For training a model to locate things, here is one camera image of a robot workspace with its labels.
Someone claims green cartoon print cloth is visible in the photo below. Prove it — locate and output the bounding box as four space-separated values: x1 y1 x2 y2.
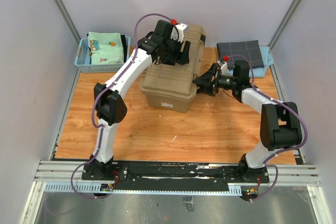
88 31 124 65

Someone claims dark grey checked cloth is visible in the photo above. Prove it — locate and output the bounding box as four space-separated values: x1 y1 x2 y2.
216 40 264 69

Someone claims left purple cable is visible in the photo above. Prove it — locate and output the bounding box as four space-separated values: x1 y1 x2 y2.
70 13 175 216

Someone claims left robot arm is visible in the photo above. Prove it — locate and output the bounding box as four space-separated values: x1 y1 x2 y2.
85 20 189 180

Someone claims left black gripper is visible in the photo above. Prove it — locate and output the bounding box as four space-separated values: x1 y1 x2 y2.
164 37 192 67

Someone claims purple cable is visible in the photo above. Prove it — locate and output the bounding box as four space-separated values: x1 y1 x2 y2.
70 13 175 216
225 55 308 204

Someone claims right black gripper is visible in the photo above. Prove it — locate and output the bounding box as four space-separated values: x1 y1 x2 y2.
193 65 236 98

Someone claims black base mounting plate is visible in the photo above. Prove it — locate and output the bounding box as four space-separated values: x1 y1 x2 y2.
81 161 269 191

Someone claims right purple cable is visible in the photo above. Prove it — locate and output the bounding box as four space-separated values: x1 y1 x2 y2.
225 55 308 204

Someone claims blue slotted cable duct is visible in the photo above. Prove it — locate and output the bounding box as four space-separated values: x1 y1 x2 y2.
45 182 243 196

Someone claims tan plastic tool box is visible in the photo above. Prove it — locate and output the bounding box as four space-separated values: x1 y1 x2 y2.
140 25 206 113

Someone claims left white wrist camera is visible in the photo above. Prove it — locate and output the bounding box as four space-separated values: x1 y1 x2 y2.
171 19 188 42

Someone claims blue plastic basket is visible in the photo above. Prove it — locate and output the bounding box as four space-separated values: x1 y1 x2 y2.
75 36 131 73

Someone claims light blue folded cloth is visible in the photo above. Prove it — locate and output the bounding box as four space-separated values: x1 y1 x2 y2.
225 46 274 78

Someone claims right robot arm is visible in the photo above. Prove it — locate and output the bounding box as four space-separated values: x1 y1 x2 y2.
193 60 302 182

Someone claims black item in basket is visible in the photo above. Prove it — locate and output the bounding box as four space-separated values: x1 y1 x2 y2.
121 35 129 63

